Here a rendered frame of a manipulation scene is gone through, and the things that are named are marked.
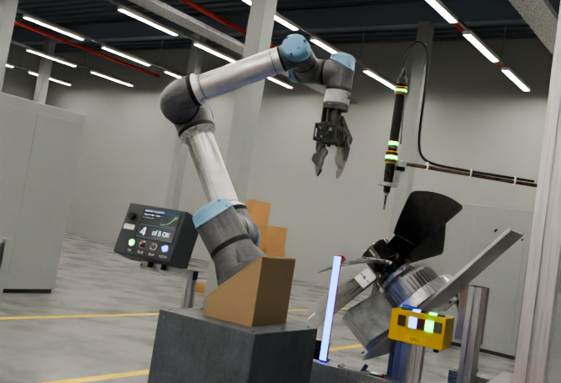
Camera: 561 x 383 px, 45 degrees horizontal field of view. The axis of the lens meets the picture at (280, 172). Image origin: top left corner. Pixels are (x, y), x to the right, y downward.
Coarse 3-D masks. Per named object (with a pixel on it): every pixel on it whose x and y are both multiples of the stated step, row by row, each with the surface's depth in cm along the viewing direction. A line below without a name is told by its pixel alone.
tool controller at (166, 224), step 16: (144, 208) 246; (160, 208) 243; (128, 224) 246; (160, 224) 240; (176, 224) 237; (192, 224) 241; (128, 240) 243; (144, 240) 240; (160, 240) 237; (176, 240) 234; (192, 240) 242; (128, 256) 246; (144, 256) 237; (160, 256) 234; (176, 256) 235
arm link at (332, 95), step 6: (330, 90) 199; (336, 90) 198; (342, 90) 198; (330, 96) 198; (336, 96) 198; (342, 96) 198; (348, 96) 199; (324, 102) 201; (330, 102) 199; (336, 102) 198; (342, 102) 198; (348, 102) 200
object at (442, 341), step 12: (396, 312) 196; (408, 312) 194; (420, 312) 195; (396, 324) 195; (444, 324) 189; (396, 336) 195; (408, 336) 193; (420, 336) 192; (432, 336) 190; (444, 336) 189; (432, 348) 190; (444, 348) 190
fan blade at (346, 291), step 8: (352, 280) 254; (344, 288) 253; (352, 288) 250; (360, 288) 248; (328, 296) 256; (336, 296) 251; (344, 296) 249; (352, 296) 246; (320, 304) 256; (336, 304) 247; (344, 304) 245; (312, 312) 255; (320, 312) 249; (312, 320) 247; (320, 320) 243
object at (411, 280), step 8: (408, 272) 240; (416, 272) 239; (424, 272) 240; (432, 272) 243; (400, 280) 239; (408, 280) 236; (416, 280) 238; (424, 280) 237; (392, 288) 239; (400, 288) 238; (408, 288) 235; (416, 288) 236; (384, 296) 243; (392, 296) 238; (400, 296) 237; (408, 296) 236; (392, 304) 240; (400, 304) 237
